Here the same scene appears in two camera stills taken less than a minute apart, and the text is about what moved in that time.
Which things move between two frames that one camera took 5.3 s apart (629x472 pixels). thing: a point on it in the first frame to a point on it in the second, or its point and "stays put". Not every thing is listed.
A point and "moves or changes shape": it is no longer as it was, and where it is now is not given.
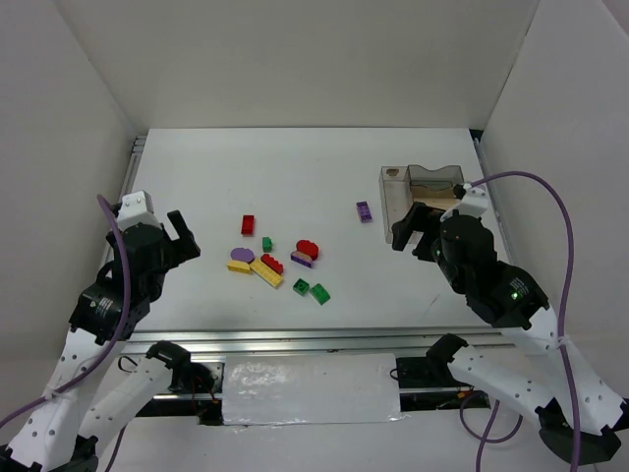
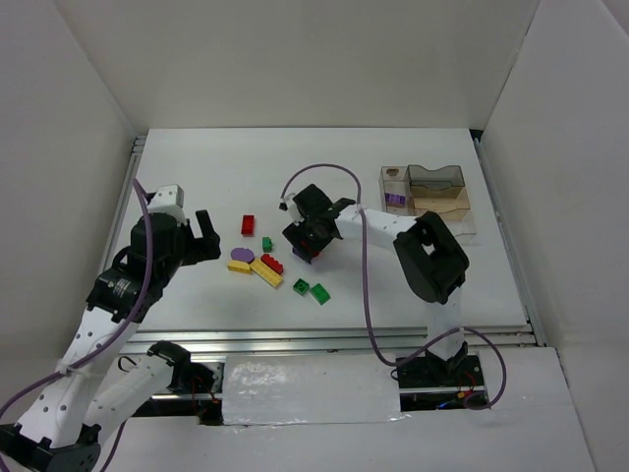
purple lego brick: [364, 211] moves or changes shape
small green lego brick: [266, 244] stays put
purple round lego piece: [243, 254] stays put
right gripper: [423, 228] to [305, 236]
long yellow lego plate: [262, 270] stays put
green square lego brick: [301, 287] stays put
